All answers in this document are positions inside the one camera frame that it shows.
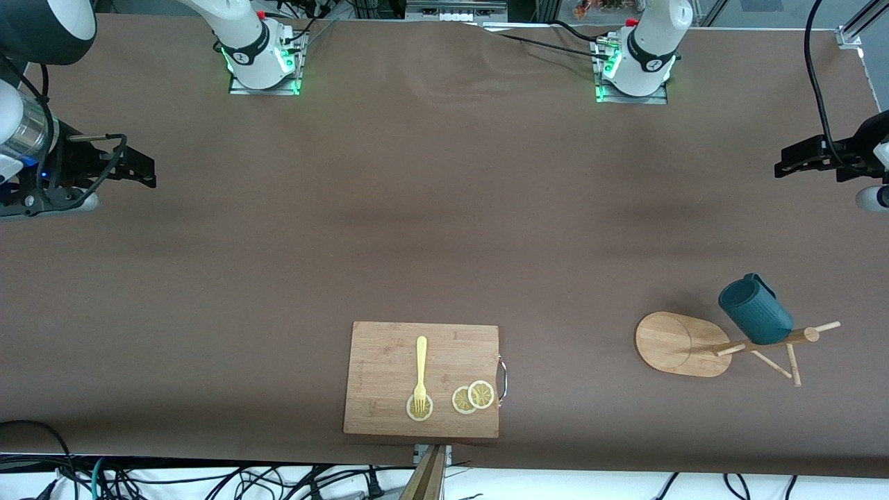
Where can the wooden camera post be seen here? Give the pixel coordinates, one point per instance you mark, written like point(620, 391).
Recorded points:
point(425, 479)

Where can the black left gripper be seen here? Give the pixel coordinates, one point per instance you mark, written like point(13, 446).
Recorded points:
point(853, 150)

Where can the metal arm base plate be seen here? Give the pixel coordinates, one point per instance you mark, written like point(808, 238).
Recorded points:
point(660, 97)
point(239, 89)

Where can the wooden cup rack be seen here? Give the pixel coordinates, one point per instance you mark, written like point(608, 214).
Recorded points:
point(677, 344)

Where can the metal post bracket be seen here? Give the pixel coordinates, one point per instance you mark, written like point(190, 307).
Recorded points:
point(448, 455)

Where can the lemon slice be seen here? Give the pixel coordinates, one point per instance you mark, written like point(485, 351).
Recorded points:
point(411, 414)
point(460, 403)
point(481, 394)

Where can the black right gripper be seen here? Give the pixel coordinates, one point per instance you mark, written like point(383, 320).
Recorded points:
point(71, 162)

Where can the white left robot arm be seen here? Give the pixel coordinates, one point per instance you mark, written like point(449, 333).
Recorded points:
point(649, 48)

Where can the white power strip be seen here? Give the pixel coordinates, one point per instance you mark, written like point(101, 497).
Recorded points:
point(455, 12)

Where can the teal mug yellow inside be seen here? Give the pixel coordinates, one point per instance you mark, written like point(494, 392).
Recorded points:
point(753, 312)

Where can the aluminium frame profile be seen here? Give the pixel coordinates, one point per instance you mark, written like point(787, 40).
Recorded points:
point(861, 22)

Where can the yellow plastic fork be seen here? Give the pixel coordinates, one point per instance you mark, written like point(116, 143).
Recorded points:
point(421, 368)

